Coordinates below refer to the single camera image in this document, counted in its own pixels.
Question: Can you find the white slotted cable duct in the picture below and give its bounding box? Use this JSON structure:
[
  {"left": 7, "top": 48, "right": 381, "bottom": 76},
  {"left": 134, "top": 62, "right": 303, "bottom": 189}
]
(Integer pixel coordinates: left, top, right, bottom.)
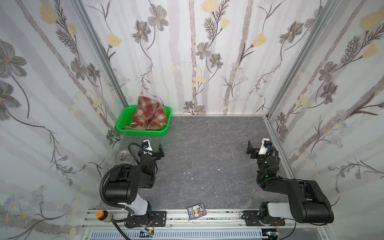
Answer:
[{"left": 89, "top": 229, "right": 268, "bottom": 240}]

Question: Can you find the blue patterned card box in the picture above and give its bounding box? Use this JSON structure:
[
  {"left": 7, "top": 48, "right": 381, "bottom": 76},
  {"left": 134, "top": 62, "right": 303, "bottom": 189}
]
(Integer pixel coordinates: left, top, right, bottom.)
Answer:
[{"left": 187, "top": 203, "right": 207, "bottom": 221}]

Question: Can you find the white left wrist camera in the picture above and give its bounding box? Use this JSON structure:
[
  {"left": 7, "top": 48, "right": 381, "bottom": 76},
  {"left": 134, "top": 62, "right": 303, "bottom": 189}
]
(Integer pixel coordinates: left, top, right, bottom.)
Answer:
[{"left": 142, "top": 140, "right": 153, "bottom": 154}]

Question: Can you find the olive khaki skirt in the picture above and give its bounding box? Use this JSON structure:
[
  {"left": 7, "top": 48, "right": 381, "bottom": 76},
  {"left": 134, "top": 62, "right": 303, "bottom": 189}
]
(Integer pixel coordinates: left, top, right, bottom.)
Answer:
[{"left": 120, "top": 106, "right": 169, "bottom": 131}]

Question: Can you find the green plastic basket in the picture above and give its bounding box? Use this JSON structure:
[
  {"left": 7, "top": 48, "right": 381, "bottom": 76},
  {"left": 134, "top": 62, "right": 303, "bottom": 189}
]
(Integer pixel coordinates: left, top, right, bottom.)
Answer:
[{"left": 116, "top": 105, "right": 172, "bottom": 137}]

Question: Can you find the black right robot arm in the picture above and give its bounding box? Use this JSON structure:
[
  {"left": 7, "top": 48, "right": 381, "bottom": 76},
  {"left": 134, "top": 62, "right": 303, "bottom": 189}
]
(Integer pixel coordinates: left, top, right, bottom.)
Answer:
[{"left": 246, "top": 139, "right": 334, "bottom": 226}]

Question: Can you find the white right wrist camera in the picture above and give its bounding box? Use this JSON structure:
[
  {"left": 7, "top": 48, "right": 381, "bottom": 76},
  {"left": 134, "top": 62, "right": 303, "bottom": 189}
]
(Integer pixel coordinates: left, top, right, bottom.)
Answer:
[{"left": 259, "top": 138, "right": 273, "bottom": 155}]

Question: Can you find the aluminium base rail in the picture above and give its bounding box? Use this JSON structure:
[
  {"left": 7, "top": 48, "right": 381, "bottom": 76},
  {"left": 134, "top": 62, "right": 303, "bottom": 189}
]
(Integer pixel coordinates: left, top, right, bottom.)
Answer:
[{"left": 80, "top": 209, "right": 301, "bottom": 230}]

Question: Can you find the red plaid skirt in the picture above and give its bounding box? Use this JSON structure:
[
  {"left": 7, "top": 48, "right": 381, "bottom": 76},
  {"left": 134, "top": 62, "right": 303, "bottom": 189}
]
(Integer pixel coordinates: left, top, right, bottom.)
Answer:
[{"left": 130, "top": 96, "right": 168, "bottom": 131}]

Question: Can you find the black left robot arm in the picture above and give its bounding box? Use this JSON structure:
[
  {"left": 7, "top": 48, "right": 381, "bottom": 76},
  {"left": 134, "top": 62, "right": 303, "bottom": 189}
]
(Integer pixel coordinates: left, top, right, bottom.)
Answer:
[{"left": 96, "top": 140, "right": 165, "bottom": 228}]

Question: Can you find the clear tape roll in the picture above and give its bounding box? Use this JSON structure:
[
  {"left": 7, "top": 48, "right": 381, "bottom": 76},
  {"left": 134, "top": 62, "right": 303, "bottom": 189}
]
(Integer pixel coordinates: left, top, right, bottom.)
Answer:
[{"left": 116, "top": 149, "right": 132, "bottom": 164}]

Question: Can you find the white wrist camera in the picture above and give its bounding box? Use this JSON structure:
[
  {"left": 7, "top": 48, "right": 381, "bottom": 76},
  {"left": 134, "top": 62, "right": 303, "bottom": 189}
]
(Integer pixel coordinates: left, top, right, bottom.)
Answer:
[
  {"left": 142, "top": 140, "right": 153, "bottom": 154},
  {"left": 259, "top": 138, "right": 273, "bottom": 155}
]

